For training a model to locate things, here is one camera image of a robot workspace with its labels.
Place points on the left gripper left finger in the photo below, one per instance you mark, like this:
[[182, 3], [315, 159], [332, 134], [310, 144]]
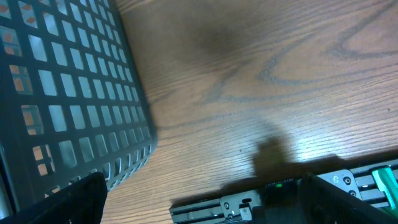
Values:
[[81, 203]]

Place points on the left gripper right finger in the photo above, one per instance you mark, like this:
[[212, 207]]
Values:
[[322, 202]]

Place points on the grey plastic mesh basket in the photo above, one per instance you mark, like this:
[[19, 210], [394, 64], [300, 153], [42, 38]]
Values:
[[71, 100]]

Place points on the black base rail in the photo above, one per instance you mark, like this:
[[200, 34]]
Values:
[[275, 198]]

